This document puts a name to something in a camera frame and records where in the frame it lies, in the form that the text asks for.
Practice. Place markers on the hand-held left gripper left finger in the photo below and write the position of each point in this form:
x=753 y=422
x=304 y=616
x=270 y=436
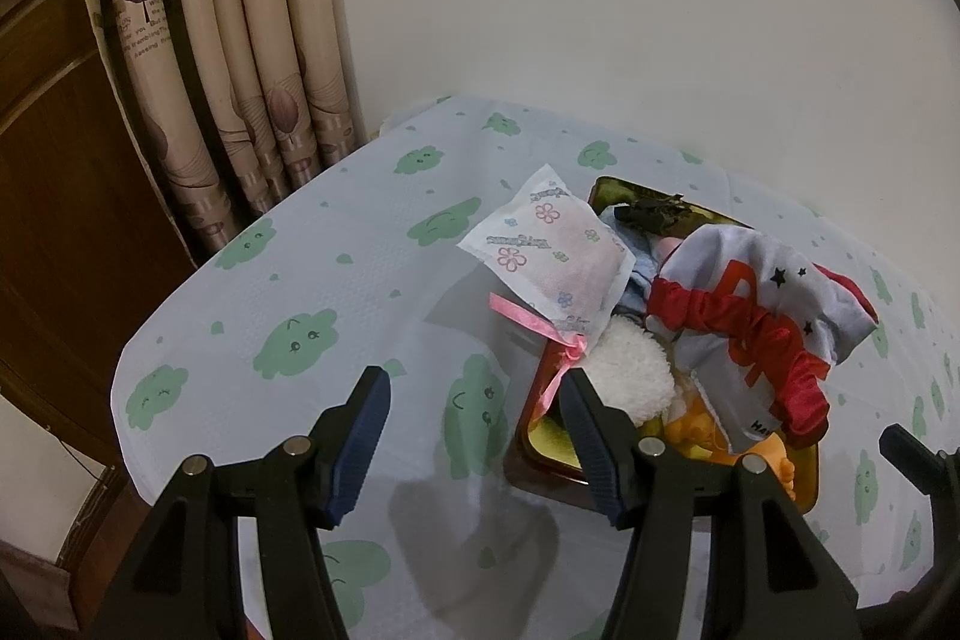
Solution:
x=356 y=452

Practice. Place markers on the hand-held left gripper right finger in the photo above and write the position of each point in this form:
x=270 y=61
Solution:
x=592 y=452

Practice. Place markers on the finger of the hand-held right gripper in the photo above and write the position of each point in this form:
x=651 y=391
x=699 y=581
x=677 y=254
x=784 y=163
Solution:
x=907 y=449

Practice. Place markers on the dark red gold-lined box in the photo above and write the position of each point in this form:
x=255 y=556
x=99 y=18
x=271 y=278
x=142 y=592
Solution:
x=547 y=475

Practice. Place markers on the orange plush toy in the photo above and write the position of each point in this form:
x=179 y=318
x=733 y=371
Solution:
x=697 y=434

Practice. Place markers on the pink ribbon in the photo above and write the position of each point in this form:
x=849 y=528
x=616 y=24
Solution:
x=525 y=314

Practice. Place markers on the blue towel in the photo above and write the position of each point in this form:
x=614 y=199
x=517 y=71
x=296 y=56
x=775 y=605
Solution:
x=637 y=280

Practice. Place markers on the white floral sachet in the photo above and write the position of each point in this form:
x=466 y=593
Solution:
x=540 y=242

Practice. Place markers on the red and white star garment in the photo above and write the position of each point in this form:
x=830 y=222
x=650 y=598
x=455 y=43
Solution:
x=720 y=265

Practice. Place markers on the dark green soft item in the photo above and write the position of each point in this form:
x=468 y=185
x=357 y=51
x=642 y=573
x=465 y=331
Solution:
x=652 y=214

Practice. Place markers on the white fluffy plush toy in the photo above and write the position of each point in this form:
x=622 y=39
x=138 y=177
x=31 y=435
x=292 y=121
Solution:
x=634 y=370

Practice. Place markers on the green cloud print tablecloth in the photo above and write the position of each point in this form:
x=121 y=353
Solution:
x=337 y=280

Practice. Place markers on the wooden cabinet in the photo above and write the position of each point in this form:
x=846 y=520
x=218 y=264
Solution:
x=75 y=235

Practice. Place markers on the beige leaf print curtain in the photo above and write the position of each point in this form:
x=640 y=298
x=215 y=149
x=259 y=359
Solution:
x=247 y=48

